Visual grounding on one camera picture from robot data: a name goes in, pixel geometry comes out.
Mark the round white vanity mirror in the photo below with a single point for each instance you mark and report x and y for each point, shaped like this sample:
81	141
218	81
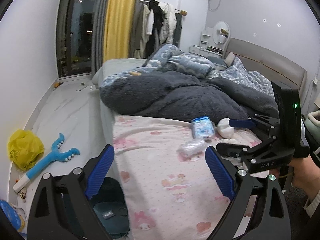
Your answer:
221	33

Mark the grey curtain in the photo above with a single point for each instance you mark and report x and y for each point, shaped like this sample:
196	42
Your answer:
98	35

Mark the grey upholstered headboard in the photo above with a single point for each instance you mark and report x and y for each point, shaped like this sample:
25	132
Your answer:
271	65

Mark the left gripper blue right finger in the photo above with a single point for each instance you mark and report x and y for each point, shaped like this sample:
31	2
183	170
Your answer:
219	169

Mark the yellow curtain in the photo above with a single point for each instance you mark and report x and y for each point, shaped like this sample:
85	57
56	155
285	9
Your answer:
118	23

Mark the clothes on hanging rack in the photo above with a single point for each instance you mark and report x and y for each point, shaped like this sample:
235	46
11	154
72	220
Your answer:
156	23

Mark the dark teal trash bin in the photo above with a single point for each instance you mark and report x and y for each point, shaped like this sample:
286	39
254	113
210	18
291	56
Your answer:
109	206

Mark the white dressing table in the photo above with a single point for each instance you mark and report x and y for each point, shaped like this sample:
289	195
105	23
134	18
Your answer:
207	46

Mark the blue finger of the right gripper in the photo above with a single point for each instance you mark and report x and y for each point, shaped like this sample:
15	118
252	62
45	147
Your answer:
241	123

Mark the person's right hand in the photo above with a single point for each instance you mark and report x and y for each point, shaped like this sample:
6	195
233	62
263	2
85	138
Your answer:
306	176

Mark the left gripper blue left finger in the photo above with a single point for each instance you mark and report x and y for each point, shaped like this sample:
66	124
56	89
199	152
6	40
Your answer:
96	170

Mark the white slipper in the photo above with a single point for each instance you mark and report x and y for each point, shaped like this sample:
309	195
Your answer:
313	122

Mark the black camera box green light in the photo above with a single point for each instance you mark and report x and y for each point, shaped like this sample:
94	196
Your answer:
288	101

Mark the white flat item on floor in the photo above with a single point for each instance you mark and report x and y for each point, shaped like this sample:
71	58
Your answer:
82	86

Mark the dark window door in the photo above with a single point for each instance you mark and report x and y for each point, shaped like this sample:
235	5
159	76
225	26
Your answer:
74	31

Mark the blue white patterned duvet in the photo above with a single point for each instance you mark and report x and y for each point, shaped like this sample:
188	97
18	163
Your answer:
169	58

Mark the blue white tissue pack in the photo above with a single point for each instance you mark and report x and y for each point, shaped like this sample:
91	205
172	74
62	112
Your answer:
202	128

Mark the clear plastic wrapper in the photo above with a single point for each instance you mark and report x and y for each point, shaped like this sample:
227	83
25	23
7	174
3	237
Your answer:
192	148

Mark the orange item on floor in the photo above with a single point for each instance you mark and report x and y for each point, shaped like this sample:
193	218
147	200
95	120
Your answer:
56	85

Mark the yellow plastic bag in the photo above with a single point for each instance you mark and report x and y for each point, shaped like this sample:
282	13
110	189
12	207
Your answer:
25	149

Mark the white tissue ball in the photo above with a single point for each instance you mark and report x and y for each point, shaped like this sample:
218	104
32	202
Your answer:
224	129

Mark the grey bed mattress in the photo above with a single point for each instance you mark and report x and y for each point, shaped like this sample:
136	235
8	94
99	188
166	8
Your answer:
110	99

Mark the dark grey fleece blanket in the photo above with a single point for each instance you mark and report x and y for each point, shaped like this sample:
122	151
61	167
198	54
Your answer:
177	96

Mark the small keychain on floor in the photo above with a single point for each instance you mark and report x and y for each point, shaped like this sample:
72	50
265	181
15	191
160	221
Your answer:
23	194

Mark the pink cartoon bed sheet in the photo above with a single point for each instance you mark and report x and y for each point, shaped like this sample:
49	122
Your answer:
168	196

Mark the blue snack bag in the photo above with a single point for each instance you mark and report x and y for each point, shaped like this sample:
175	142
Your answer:
16	216

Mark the blue plush slingshot toy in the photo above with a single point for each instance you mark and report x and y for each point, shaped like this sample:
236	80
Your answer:
54	155

